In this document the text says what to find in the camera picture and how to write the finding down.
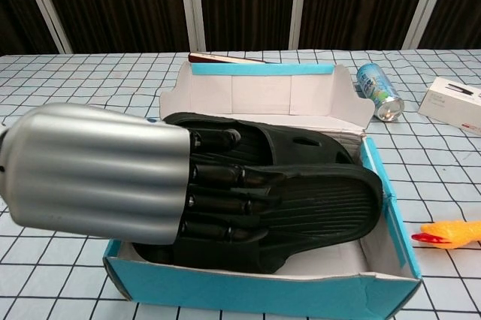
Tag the small white stapler box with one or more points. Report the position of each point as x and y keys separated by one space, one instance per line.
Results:
x=443 y=106

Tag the yellow rubber chicken toy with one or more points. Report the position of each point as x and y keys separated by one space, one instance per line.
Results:
x=451 y=233

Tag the light blue shoe box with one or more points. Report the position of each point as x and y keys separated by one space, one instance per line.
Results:
x=244 y=293

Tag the black rubber slipper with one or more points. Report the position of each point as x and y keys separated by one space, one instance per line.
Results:
x=327 y=207
x=282 y=149

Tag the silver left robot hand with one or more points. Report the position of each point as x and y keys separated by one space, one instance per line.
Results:
x=94 y=173

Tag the grid-patterned tablecloth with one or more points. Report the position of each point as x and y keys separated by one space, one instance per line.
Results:
x=75 y=83

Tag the white metal frame post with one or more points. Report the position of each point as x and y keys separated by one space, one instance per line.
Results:
x=46 y=8
x=299 y=4
x=192 y=4
x=428 y=4

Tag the dark red folding fan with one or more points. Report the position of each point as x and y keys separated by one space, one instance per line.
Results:
x=199 y=59

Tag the blue drink can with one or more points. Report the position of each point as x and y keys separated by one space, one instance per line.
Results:
x=376 y=91

